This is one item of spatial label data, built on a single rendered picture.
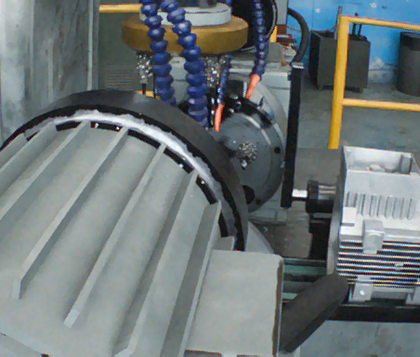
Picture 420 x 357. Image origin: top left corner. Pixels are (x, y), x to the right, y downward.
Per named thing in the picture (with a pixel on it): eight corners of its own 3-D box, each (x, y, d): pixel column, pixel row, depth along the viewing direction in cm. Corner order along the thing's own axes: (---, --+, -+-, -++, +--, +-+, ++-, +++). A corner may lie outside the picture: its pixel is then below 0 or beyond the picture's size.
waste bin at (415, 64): (421, 87, 608) (426, 33, 584) (434, 99, 573) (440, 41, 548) (388, 85, 605) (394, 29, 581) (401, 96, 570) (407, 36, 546)
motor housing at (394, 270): (325, 315, 92) (345, 205, 84) (324, 255, 109) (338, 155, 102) (441, 320, 90) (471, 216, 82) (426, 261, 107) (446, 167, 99)
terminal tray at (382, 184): (340, 216, 90) (347, 170, 87) (337, 186, 99) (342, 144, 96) (414, 222, 88) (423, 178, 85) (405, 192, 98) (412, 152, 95)
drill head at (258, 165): (143, 232, 115) (143, 101, 105) (180, 152, 153) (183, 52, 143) (279, 245, 113) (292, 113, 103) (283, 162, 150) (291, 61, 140)
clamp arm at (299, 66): (276, 207, 109) (288, 64, 99) (277, 200, 112) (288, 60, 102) (295, 209, 109) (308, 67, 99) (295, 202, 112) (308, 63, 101)
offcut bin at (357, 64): (356, 83, 600) (361, 6, 567) (369, 96, 557) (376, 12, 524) (307, 79, 596) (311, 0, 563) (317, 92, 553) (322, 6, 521)
